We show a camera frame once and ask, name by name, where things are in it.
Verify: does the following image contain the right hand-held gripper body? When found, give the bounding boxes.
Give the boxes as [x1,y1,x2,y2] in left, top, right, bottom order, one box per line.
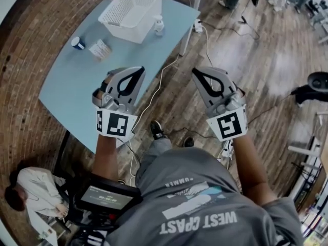
[204,87,249,142]

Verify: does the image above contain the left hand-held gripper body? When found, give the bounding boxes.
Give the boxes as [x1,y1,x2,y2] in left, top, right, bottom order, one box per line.
[92,87,138,141]

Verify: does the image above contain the blue and white cup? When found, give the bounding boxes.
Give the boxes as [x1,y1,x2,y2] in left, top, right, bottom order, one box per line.
[71,36,86,51]

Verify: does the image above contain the white plastic basket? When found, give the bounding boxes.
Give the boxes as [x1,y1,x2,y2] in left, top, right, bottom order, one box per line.
[97,0,164,45]

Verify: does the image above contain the person's left forearm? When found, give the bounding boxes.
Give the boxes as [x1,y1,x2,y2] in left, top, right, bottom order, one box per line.
[91,131,120,180]

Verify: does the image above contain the person's right forearm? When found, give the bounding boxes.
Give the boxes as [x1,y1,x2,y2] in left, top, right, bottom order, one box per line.
[232,133,270,207]

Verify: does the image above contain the small printed packet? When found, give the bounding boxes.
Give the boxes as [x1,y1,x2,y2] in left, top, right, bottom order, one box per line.
[88,39,112,60]

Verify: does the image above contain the person's left hand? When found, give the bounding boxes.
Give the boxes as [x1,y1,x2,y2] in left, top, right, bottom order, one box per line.
[93,74,113,98]

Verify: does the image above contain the light blue table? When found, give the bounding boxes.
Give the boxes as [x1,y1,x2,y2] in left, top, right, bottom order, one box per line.
[38,0,202,155]

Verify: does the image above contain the person's left black shoe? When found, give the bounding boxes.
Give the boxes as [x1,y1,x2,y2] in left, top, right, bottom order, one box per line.
[150,120,165,140]

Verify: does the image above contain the person's grey trousers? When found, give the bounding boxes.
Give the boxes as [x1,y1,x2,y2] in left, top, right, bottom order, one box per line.
[142,137,173,169]

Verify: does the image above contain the white power strip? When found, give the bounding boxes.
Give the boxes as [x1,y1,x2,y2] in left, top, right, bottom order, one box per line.
[193,18,205,34]

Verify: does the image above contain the black monitor screen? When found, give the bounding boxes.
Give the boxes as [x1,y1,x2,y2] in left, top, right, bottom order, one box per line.
[74,179,143,212]

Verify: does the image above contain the black office chair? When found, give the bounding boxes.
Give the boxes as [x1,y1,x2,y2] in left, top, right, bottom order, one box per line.
[291,71,328,108]

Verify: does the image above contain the black chest rig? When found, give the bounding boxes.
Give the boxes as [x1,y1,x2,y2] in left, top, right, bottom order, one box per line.
[73,209,121,246]

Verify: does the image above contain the grey printed t-shirt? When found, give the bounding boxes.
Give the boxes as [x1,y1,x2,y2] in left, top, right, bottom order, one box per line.
[105,147,305,246]

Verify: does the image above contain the white cable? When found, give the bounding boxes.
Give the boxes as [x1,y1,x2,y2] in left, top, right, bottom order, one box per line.
[201,26,215,69]
[129,54,181,187]

